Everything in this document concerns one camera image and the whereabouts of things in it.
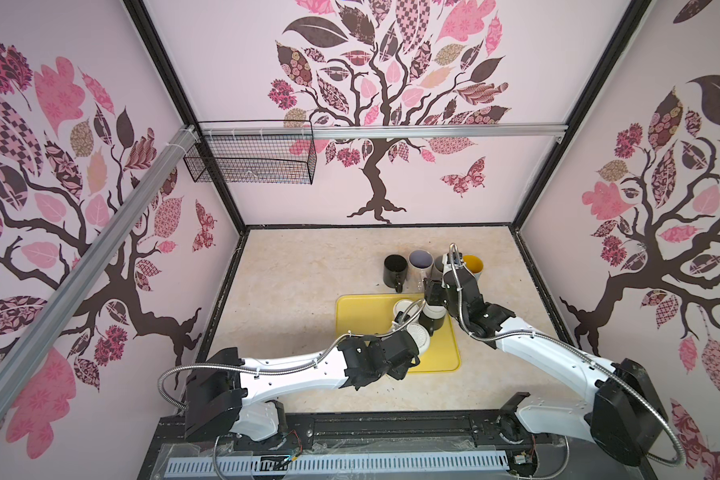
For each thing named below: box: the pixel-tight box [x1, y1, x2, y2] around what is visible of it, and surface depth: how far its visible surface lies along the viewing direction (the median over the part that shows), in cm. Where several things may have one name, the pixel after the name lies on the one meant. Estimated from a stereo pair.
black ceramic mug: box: [383, 254, 408, 294], surface depth 100 cm
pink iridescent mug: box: [408, 249, 435, 294], surface depth 97 cm
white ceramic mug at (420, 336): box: [404, 323, 430, 357], surface depth 83 cm
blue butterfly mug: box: [463, 254, 484, 280], surface depth 98 cm
